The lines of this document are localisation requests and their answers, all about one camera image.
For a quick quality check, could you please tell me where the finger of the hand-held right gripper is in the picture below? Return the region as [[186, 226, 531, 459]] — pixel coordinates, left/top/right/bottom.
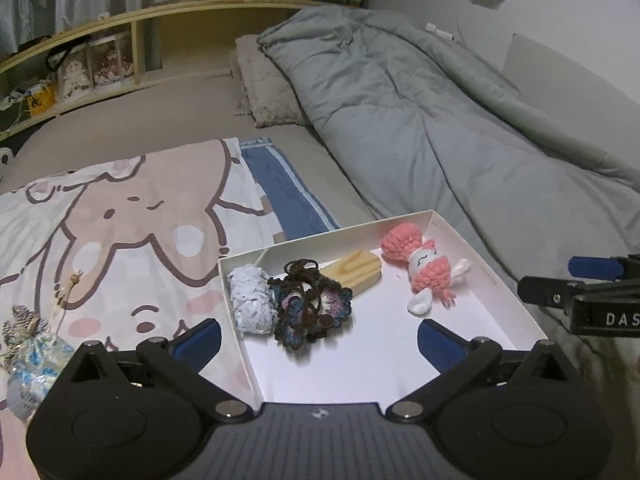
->
[[569, 254, 640, 283], [517, 275, 640, 307]]

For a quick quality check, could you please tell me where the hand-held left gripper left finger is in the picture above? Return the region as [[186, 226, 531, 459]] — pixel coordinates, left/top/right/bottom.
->
[[62, 318, 253, 421]]

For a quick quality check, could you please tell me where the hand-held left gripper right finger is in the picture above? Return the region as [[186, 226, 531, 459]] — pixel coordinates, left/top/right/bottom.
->
[[386, 318, 576, 421]]

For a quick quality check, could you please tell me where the white cardboard box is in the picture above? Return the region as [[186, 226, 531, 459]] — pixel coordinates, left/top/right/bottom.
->
[[218, 209, 547, 414]]

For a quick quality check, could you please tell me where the white crochet piece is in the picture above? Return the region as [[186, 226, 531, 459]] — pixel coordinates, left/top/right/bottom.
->
[[227, 265, 278, 335]]

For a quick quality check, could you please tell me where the pink crochet doll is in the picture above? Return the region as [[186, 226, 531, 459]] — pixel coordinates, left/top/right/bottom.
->
[[381, 225, 474, 317]]

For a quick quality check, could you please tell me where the oval wooden block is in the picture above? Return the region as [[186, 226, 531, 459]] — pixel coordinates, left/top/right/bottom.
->
[[320, 250, 384, 295]]

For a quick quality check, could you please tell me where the dark crochet flower pouch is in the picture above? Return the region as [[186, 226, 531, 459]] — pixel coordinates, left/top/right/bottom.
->
[[267, 259, 354, 353]]

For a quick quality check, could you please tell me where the floral brocade drawstring pouch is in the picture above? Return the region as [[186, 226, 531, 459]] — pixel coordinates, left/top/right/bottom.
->
[[10, 335, 76, 397]]

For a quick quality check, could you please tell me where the striped fabric scrunchie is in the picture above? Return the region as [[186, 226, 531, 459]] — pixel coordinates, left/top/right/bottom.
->
[[0, 305, 47, 361]]

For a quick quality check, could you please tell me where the grey crochet toy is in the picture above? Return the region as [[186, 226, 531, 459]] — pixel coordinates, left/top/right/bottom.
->
[[6, 377, 57, 421]]

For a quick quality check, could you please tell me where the printed cartoon blanket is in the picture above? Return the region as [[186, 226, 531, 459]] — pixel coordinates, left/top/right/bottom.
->
[[0, 137, 289, 480]]

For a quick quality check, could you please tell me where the blue towel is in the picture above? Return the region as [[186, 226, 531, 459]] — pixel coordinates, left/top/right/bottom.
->
[[240, 141, 341, 242]]

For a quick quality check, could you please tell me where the grey duvet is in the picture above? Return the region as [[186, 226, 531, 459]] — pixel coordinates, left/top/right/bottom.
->
[[257, 7, 640, 356]]

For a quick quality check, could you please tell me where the beige fluffy pillow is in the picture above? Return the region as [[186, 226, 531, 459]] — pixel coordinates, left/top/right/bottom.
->
[[232, 34, 311, 129]]

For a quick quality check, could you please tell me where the yellow mug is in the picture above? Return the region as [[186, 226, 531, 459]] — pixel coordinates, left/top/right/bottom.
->
[[25, 85, 55, 117]]

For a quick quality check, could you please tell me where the wooden headboard shelf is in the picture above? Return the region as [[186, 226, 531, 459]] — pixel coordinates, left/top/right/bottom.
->
[[0, 0, 351, 144]]

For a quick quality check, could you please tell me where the white wall panel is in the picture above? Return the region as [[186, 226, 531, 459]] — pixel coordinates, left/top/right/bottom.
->
[[502, 32, 640, 171]]

